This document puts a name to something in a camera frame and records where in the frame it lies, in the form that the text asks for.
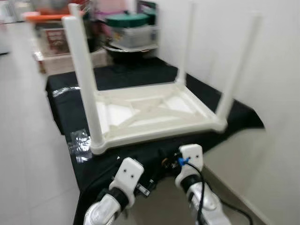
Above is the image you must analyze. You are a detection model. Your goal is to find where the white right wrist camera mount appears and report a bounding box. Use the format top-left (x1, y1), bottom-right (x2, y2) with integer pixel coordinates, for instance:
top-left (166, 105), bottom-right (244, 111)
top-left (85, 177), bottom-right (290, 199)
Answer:
top-left (176, 144), bottom-right (204, 183)

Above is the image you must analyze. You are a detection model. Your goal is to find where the dark metal tray with label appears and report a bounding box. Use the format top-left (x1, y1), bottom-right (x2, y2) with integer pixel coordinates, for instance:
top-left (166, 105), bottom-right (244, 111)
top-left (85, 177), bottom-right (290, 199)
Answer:
top-left (138, 0), bottom-right (158, 24)

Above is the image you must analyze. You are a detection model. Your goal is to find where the black bag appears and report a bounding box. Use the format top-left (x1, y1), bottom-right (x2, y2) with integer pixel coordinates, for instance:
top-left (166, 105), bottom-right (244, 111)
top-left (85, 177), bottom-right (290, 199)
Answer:
top-left (82, 9), bottom-right (106, 52)

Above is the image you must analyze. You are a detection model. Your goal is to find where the cross-shaped clear tape piece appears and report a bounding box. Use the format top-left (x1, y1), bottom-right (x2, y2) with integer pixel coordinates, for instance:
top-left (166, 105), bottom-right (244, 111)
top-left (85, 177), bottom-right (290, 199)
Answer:
top-left (68, 129), bottom-right (93, 164)

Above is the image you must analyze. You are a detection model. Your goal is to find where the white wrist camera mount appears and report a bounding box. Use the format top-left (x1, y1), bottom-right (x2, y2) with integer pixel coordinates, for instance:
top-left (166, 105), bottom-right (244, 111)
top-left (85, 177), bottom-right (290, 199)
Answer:
top-left (109, 158), bottom-right (144, 209)
top-left (176, 144), bottom-right (204, 183)

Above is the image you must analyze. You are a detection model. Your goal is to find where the black tablecloth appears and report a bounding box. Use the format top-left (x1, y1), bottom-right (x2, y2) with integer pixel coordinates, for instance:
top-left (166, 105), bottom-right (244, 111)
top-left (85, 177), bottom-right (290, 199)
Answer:
top-left (45, 59), bottom-right (265, 225)

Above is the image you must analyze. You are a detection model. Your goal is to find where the storage box with orange lid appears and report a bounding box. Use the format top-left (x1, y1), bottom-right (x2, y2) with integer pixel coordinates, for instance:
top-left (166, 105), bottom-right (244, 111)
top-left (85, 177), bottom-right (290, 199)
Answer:
top-left (26, 12), bottom-right (75, 57)

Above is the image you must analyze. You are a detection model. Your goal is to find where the black wok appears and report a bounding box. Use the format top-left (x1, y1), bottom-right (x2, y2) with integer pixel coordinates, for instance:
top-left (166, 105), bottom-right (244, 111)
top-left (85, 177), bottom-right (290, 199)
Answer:
top-left (102, 41), bottom-right (158, 59)

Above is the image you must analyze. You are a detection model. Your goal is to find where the white plastic table top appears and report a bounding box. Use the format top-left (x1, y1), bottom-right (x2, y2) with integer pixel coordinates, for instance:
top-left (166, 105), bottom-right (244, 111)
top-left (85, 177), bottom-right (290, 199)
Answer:
top-left (89, 80), bottom-right (229, 155)

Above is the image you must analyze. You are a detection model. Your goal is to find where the beige patterned bench cloth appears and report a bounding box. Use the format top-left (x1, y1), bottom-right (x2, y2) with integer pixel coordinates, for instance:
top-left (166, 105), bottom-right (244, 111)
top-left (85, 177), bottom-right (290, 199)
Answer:
top-left (35, 49), bottom-right (113, 75)

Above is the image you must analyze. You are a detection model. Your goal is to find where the green pot lid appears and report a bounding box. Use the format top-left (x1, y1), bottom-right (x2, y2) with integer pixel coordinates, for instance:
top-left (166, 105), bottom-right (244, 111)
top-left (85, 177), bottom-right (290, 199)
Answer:
top-left (104, 13), bottom-right (150, 28)

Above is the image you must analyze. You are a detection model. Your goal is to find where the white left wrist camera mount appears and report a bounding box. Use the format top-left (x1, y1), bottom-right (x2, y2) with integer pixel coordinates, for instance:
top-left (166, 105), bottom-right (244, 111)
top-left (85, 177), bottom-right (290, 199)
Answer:
top-left (109, 158), bottom-right (144, 209)

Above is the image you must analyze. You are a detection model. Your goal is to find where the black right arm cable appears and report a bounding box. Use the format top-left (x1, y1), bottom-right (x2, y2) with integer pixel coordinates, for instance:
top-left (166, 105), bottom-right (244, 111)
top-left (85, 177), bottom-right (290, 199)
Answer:
top-left (178, 157), bottom-right (254, 225)

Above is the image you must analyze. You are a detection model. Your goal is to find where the clear tape strip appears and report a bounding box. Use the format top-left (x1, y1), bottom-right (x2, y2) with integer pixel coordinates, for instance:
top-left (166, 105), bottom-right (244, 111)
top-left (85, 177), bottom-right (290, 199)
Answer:
top-left (52, 86), bottom-right (81, 97)

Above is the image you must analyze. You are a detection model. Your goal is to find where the clear plastic storage box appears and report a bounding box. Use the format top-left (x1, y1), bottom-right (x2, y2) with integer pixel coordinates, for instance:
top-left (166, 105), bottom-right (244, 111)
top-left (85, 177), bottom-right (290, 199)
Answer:
top-left (110, 26), bottom-right (159, 50)

